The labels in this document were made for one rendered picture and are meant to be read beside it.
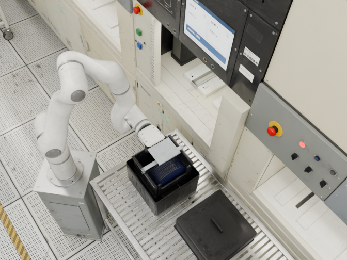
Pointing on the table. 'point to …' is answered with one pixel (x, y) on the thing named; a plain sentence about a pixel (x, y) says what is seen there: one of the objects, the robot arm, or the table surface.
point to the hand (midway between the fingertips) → (163, 152)
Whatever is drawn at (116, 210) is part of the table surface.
